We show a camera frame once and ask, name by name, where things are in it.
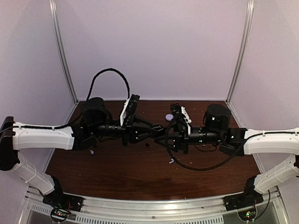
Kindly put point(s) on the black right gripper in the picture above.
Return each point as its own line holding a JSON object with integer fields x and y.
{"x": 180, "y": 136}

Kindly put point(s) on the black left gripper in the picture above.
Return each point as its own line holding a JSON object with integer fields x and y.
{"x": 131, "y": 132}

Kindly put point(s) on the black earbud charging case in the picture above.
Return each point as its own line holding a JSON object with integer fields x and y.
{"x": 159, "y": 130}

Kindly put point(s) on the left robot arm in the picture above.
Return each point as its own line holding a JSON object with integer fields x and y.
{"x": 96, "y": 123}

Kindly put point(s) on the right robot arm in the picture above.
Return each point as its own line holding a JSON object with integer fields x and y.
{"x": 243, "y": 141}

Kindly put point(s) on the purple round charging case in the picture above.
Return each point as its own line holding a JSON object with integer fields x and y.
{"x": 169, "y": 117}

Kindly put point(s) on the right circuit board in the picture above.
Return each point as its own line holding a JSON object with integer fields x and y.
{"x": 247, "y": 215}

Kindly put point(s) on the circuit board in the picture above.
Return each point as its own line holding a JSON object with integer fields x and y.
{"x": 58, "y": 215}
{"x": 247, "y": 215}

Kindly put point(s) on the left circuit board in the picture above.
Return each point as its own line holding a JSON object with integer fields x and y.
{"x": 58, "y": 215}

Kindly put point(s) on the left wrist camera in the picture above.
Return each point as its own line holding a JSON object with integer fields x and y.
{"x": 129, "y": 108}

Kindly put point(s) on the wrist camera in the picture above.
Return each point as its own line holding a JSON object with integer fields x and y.
{"x": 180, "y": 114}
{"x": 129, "y": 108}

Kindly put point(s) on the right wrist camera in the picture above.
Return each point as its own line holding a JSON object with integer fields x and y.
{"x": 180, "y": 114}

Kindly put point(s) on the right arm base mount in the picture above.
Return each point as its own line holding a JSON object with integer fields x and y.
{"x": 242, "y": 200}

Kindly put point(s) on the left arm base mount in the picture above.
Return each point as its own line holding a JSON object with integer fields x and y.
{"x": 64, "y": 201}

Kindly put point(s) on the front aluminium rail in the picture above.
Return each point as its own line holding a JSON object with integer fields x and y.
{"x": 207, "y": 210}

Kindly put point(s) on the left aluminium frame post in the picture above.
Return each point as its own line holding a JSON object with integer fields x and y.
{"x": 61, "y": 51}

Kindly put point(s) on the aluminium frame post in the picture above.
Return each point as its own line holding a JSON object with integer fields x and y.
{"x": 61, "y": 51}
{"x": 244, "y": 42}

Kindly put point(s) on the right aluminium frame post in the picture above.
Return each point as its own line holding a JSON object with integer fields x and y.
{"x": 244, "y": 42}

